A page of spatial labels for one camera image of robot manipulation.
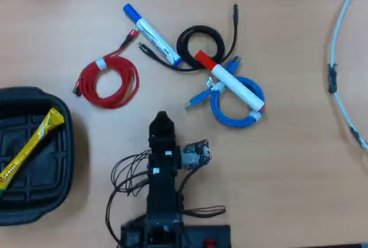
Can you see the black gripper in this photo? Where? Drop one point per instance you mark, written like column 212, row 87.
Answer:
column 164, row 153

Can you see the blue capped white marker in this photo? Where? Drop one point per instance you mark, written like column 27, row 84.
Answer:
column 152, row 36

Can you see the bare circuit board camera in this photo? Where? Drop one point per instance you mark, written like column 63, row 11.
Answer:
column 197, row 154

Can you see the red capped white marker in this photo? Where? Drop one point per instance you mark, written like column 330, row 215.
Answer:
column 235, row 85

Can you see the yellow instant coffee stick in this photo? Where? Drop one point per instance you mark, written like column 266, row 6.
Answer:
column 31, row 144

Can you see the black plastic tray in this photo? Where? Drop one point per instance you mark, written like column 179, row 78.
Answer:
column 51, row 173

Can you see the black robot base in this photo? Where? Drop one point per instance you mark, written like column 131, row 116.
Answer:
column 201, row 235

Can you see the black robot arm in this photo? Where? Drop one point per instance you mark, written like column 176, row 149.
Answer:
column 164, row 202

